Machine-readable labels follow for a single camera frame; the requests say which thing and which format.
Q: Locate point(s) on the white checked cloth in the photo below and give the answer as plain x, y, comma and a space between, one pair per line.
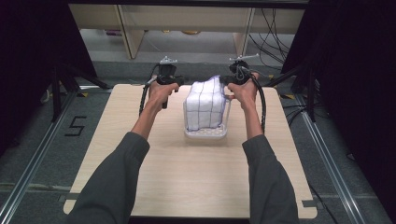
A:
205, 104

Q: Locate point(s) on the aluminium floor rail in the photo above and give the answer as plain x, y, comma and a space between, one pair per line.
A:
34, 158
330, 161

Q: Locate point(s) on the black metal stand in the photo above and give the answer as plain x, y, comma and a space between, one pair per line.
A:
311, 93
56, 93

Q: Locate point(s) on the yellow round object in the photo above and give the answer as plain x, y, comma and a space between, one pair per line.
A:
190, 32

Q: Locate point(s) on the person's right hand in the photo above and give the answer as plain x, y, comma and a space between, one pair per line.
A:
246, 91

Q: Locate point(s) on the white plastic rack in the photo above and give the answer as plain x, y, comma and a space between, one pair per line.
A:
204, 133

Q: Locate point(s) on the person's left hand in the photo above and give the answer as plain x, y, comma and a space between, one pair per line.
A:
160, 95

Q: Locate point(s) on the yellow floor tape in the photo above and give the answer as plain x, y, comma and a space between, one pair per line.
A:
82, 94
288, 96

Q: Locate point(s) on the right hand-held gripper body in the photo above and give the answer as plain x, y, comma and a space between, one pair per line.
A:
239, 73

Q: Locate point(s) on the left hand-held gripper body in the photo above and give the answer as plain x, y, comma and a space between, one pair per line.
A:
167, 73

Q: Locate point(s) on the black curtain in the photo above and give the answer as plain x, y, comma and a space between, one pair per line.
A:
358, 77
28, 62

